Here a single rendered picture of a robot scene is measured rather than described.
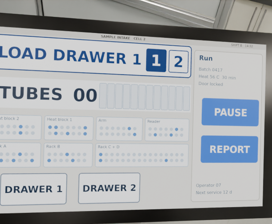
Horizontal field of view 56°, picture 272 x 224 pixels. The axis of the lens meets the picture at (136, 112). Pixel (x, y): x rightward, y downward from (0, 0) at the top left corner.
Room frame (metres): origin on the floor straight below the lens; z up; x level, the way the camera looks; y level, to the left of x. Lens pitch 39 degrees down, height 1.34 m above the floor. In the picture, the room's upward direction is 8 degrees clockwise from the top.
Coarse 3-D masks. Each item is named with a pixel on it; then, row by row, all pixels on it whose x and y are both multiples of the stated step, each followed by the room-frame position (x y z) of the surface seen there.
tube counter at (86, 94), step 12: (72, 84) 0.31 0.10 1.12; (84, 84) 0.31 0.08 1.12; (96, 84) 0.32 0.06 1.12; (108, 84) 0.32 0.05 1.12; (120, 84) 0.32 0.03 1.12; (132, 84) 0.33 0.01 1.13; (144, 84) 0.33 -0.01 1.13; (156, 84) 0.34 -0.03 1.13; (168, 84) 0.34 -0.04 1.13; (180, 84) 0.34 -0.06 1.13; (72, 96) 0.30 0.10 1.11; (84, 96) 0.30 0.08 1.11; (96, 96) 0.31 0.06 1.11; (108, 96) 0.31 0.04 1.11; (120, 96) 0.31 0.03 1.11; (132, 96) 0.32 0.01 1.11; (144, 96) 0.32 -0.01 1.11; (156, 96) 0.32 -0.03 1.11; (168, 96) 0.33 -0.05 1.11; (180, 96) 0.33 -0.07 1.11; (72, 108) 0.29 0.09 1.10; (84, 108) 0.29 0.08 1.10; (96, 108) 0.29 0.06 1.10; (108, 108) 0.30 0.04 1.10; (120, 108) 0.30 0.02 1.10; (132, 108) 0.31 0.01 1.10; (144, 108) 0.31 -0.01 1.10; (156, 108) 0.31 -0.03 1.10; (168, 108) 0.32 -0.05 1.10; (180, 108) 0.32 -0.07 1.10
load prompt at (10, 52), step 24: (0, 48) 0.32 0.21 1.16; (24, 48) 0.33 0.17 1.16; (48, 48) 0.34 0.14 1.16; (72, 48) 0.34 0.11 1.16; (96, 48) 0.35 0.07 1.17; (120, 48) 0.36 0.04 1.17; (144, 48) 0.37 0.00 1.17; (168, 48) 0.38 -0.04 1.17; (72, 72) 0.32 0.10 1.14; (96, 72) 0.33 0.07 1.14; (120, 72) 0.34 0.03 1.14; (144, 72) 0.34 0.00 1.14; (168, 72) 0.35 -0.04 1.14
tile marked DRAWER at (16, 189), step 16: (0, 176) 0.21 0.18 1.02; (16, 176) 0.21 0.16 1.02; (32, 176) 0.21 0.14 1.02; (48, 176) 0.22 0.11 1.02; (64, 176) 0.22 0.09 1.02; (0, 192) 0.19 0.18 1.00; (16, 192) 0.20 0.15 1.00; (32, 192) 0.20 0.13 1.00; (48, 192) 0.20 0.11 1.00; (64, 192) 0.21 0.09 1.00
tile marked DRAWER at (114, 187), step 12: (84, 180) 0.22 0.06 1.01; (96, 180) 0.23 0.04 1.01; (108, 180) 0.23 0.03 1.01; (120, 180) 0.23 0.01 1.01; (132, 180) 0.24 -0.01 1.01; (84, 192) 0.21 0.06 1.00; (96, 192) 0.22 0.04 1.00; (108, 192) 0.22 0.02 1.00; (120, 192) 0.22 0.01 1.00; (132, 192) 0.22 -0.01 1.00
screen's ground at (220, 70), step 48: (192, 48) 0.38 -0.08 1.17; (240, 48) 0.40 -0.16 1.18; (0, 96) 0.28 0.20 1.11; (48, 96) 0.29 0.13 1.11; (192, 96) 0.34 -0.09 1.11; (240, 96) 0.35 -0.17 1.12; (192, 144) 0.29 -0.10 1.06; (144, 192) 0.23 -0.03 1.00; (192, 192) 0.24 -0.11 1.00; (240, 192) 0.25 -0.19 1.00
